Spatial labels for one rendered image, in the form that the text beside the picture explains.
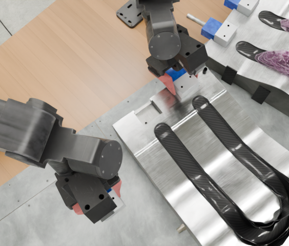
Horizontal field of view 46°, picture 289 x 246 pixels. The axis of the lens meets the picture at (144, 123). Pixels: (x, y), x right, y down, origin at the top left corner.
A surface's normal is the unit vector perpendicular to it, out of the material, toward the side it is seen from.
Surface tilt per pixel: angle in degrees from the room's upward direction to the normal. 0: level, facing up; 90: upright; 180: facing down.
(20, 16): 0
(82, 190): 28
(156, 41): 64
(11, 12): 0
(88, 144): 23
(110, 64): 0
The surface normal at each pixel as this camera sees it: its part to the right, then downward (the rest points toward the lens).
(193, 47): -0.35, -0.63
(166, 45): 0.08, 0.71
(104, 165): 0.86, 0.11
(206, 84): -0.07, -0.30
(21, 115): 0.18, -0.23
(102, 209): 0.50, 0.52
